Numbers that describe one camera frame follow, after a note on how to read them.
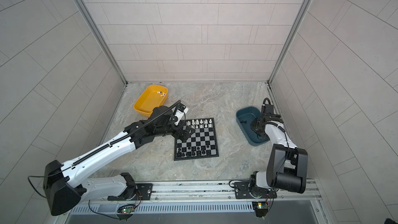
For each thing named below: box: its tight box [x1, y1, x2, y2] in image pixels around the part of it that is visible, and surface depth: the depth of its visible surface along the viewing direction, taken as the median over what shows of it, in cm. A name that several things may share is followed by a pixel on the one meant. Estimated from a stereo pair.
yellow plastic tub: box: [133, 84, 169, 117], surface depth 107 cm
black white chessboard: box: [174, 117, 220, 161], surface depth 86 cm
